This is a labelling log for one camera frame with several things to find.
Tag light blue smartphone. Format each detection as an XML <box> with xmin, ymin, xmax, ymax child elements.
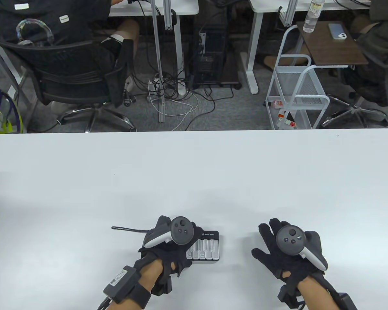
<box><xmin>328</xmin><ymin>23</ymin><xmax>348</xmax><ymax>40</ymax></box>

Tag white metal trolley cart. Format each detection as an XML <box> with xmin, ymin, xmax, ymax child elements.
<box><xmin>265</xmin><ymin>25</ymin><xmax>330</xmax><ymax>130</ymax></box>

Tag black toy piano white keys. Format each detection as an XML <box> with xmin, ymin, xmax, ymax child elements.
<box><xmin>185</xmin><ymin>230</ymin><xmax>220</xmax><ymax>263</ymax></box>

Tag black cable tangle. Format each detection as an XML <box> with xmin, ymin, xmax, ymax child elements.
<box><xmin>129</xmin><ymin>42</ymin><xmax>235</xmax><ymax>131</ymax></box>

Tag clear plastic water bottle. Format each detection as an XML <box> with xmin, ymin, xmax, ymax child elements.
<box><xmin>302</xmin><ymin>0</ymin><xmax>325</xmax><ymax>33</ymax></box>

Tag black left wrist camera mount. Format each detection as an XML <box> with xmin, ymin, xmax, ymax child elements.
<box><xmin>150</xmin><ymin>274</ymin><xmax>172</xmax><ymax>296</ymax></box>

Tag black chair with chrome base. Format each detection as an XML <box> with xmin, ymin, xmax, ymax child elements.
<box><xmin>320</xmin><ymin>48</ymin><xmax>388</xmax><ymax>128</ymax></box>

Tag white office desk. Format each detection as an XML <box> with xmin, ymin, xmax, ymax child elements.
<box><xmin>239</xmin><ymin>0</ymin><xmax>372</xmax><ymax>95</ymax></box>
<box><xmin>108</xmin><ymin>0</ymin><xmax>199</xmax><ymax>96</ymax></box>

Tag person's right hand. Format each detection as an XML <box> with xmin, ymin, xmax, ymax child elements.
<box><xmin>252</xmin><ymin>219</ymin><xmax>329</xmax><ymax>286</ymax></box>

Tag black right wrist sensor box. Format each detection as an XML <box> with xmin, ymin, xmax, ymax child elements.
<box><xmin>336</xmin><ymin>292</ymin><xmax>358</xmax><ymax>310</ymax></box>

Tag black left wrist sensor box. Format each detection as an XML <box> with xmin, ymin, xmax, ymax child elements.
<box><xmin>103</xmin><ymin>265</ymin><xmax>142</xmax><ymax>304</ymax></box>

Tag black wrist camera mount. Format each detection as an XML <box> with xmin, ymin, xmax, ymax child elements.
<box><xmin>150</xmin><ymin>274</ymin><xmax>172</xmax><ymax>296</ymax></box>
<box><xmin>278</xmin><ymin>285</ymin><xmax>307</xmax><ymax>310</ymax></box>

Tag person's left forearm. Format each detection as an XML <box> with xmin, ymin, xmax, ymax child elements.
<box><xmin>116</xmin><ymin>258</ymin><xmax>165</xmax><ymax>307</ymax></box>

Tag grey hand controller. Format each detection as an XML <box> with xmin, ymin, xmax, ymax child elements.
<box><xmin>275</xmin><ymin>225</ymin><xmax>328</xmax><ymax>271</ymax></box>
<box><xmin>143</xmin><ymin>216</ymin><xmax>194</xmax><ymax>248</ymax></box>

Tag black piano lanyard strap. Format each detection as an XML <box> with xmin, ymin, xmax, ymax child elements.
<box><xmin>112</xmin><ymin>226</ymin><xmax>156</xmax><ymax>233</ymax></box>

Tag person's right forearm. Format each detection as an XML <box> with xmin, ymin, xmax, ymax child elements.
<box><xmin>297</xmin><ymin>277</ymin><xmax>340</xmax><ymax>310</ymax></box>

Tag clear iridescent headphones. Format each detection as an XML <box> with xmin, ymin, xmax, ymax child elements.
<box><xmin>16</xmin><ymin>18</ymin><xmax>54</xmax><ymax>46</ymax></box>

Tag person's left hand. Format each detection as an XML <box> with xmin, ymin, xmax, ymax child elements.
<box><xmin>138</xmin><ymin>223</ymin><xmax>203</xmax><ymax>277</ymax></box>

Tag brown wooden side table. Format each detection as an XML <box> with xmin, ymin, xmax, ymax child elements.
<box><xmin>296</xmin><ymin>21</ymin><xmax>369</xmax><ymax>70</ymax></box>

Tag black computer tower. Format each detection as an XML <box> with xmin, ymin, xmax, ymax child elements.
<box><xmin>190</xmin><ymin>24</ymin><xmax>228</xmax><ymax>89</ymax></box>

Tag white cable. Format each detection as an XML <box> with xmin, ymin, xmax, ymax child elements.
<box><xmin>150</xmin><ymin>92</ymin><xmax>199</xmax><ymax>117</ymax></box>

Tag long aluminium profile post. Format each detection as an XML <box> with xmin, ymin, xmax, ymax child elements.
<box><xmin>151</xmin><ymin>0</ymin><xmax>165</xmax><ymax>123</ymax></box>

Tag black mesh office chair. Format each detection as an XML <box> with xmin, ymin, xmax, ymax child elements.
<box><xmin>0</xmin><ymin>37</ymin><xmax>138</xmax><ymax>133</ymax></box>

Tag short aluminium profile piece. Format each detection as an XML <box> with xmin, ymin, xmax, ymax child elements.
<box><xmin>163</xmin><ymin>0</ymin><xmax>177</xmax><ymax>31</ymax></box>
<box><xmin>279</xmin><ymin>0</ymin><xmax>298</xmax><ymax>27</ymax></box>

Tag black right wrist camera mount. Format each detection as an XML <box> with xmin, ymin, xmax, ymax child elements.
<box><xmin>278</xmin><ymin>285</ymin><xmax>307</xmax><ymax>310</ymax></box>

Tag white power strip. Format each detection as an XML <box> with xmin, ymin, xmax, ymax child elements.
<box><xmin>148</xmin><ymin>74</ymin><xmax>162</xmax><ymax>97</ymax></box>

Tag black wrist sensor box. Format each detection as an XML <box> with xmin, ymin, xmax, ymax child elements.
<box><xmin>336</xmin><ymin>292</ymin><xmax>358</xmax><ymax>310</ymax></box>
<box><xmin>103</xmin><ymin>265</ymin><xmax>142</xmax><ymax>304</ymax></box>

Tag red and white packet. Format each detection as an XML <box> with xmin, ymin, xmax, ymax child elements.
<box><xmin>277</xmin><ymin>110</ymin><xmax>296</xmax><ymax>128</ymax></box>

